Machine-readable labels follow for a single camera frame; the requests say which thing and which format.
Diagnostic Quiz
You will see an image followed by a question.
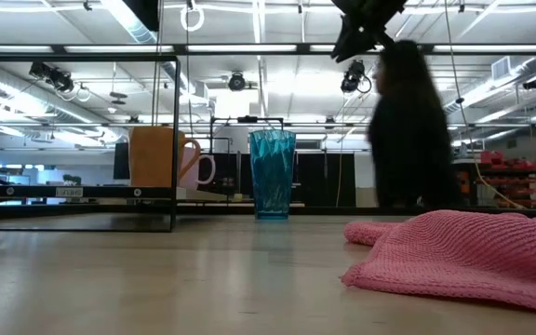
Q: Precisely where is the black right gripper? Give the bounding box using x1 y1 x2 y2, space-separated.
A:
330 0 408 64

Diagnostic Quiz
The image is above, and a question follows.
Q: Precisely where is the teal faceted plastic tumbler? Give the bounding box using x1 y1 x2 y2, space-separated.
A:
248 128 298 221

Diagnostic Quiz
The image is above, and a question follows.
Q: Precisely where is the pale pink mug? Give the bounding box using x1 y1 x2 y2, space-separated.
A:
177 146 217 191

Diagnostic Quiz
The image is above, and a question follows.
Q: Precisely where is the orange mug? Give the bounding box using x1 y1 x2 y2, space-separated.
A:
127 125 202 189

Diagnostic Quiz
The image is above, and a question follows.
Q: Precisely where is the person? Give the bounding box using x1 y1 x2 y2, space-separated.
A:
367 39 462 210

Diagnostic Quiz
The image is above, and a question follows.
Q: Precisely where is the black rectangular stand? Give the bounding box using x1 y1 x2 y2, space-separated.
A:
208 114 286 207

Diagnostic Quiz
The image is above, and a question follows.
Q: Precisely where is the rack with red bins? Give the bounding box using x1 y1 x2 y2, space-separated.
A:
453 148 536 209

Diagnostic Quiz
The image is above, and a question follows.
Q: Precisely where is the pink knitted cloth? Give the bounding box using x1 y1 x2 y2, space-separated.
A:
341 208 536 318

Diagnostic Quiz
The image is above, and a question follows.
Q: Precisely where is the black ceiling camera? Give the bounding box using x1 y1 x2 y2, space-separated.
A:
340 59 374 95
227 71 248 93

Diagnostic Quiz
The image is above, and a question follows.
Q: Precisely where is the white hanging ring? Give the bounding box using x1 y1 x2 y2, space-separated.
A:
179 3 206 34

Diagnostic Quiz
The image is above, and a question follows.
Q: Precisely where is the silver ceiling duct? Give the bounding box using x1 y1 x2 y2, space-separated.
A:
100 0 213 101

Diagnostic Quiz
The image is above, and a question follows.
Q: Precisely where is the wooden shelf with black frame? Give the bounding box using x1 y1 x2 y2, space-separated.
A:
0 54 181 233

